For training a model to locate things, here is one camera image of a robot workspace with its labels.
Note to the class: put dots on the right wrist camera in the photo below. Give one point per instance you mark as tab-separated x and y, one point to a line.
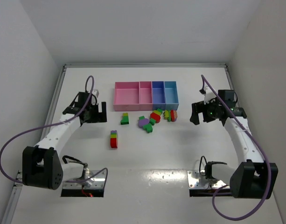
208	94

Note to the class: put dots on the light blue bin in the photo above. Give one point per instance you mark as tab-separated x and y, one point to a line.
171	95

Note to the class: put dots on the red lime purple lego cluster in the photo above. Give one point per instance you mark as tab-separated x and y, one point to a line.
170	115

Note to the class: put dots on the red oval lime lego cluster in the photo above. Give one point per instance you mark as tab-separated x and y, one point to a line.
156	115

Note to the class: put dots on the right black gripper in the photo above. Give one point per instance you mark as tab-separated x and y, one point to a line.
204	112

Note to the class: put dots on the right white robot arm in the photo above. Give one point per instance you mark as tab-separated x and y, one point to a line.
249	179

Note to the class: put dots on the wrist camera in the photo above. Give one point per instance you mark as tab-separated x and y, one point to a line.
94	98
208	94

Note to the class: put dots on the large pink bin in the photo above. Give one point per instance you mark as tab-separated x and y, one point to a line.
126	96

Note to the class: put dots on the green and lime lego stack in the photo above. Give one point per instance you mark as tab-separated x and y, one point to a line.
125	119

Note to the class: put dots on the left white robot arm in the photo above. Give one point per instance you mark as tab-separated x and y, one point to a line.
41	165

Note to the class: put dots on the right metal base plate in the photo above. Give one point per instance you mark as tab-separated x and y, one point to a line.
199	186

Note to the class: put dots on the purple oval green lego cluster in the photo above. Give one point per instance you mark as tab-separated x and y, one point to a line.
146	124

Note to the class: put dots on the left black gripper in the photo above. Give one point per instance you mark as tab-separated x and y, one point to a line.
96	114

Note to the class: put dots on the red lego brick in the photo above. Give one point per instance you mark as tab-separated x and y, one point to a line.
114	143

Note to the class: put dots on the small pink bin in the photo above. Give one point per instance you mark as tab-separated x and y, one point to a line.
146	100

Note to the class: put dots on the purple-blue bin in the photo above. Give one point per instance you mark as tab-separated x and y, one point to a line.
158	92

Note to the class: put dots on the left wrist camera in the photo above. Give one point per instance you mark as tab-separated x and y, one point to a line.
94	98

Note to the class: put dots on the metal base plate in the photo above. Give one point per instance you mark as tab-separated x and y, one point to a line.
92	185
199	186

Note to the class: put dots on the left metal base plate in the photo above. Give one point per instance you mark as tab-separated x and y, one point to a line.
92	185

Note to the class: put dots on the lime lego brick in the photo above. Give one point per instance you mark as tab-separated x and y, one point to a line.
114	137

